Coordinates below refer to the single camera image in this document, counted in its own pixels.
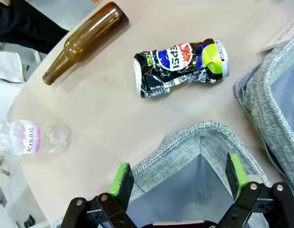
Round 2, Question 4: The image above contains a brown glass bottle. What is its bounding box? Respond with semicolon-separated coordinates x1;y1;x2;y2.
42;1;130;86

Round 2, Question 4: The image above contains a white Plastic label card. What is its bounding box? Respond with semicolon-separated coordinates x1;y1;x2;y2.
260;18;294;53

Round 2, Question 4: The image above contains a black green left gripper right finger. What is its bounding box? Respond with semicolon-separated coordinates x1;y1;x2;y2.
217;153;294;228

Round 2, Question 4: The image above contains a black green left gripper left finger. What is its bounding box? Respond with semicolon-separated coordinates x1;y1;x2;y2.
60;162;138;228

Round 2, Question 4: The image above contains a grey fabric basket Bottle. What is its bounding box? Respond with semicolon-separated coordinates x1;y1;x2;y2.
51;121;281;228

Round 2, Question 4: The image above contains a clear plastic bottle pink label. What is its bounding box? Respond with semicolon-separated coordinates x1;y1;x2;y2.
0;118;71;157

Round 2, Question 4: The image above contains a crushed black Pepsi can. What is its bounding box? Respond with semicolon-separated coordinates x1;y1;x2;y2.
133;38;231;99

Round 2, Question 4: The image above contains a person in white coat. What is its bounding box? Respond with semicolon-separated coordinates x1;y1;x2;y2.
0;51;26;124

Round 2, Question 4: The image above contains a grey fabric basket Plastic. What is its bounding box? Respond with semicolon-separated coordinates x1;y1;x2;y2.
234;33;294;190

